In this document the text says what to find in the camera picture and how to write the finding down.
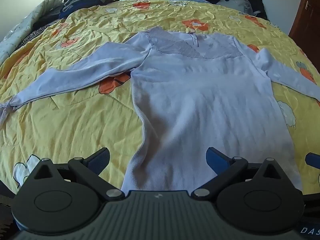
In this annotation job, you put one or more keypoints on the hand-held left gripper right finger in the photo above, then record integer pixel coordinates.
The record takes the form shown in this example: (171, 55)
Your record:
(217, 160)

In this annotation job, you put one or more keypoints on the brown wooden door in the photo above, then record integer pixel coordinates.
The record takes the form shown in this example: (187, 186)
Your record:
(306, 17)

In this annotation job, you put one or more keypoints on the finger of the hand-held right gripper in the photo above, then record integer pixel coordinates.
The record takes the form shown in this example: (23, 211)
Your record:
(313, 159)

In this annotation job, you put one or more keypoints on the stack of folded dark clothes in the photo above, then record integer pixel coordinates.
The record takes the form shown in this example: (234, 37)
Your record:
(85, 1)

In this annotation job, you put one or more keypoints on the black garment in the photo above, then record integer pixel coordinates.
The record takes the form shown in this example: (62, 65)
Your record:
(257, 3)

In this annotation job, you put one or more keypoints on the white garment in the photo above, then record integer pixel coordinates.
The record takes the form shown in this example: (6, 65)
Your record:
(235, 3)

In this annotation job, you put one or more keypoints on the yellow printed quilt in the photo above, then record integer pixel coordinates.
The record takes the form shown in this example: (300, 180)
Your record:
(75, 120)

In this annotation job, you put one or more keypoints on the dark striped cloth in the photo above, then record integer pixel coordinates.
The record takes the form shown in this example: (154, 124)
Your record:
(46, 23)

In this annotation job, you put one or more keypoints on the lavender long-sleeved top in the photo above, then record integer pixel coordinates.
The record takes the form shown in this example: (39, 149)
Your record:
(190, 100)

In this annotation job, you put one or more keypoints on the white patterned quilt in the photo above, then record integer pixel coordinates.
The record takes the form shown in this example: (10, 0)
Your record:
(22, 25)

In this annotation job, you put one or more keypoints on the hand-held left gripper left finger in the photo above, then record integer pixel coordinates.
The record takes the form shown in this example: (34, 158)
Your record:
(98, 160)

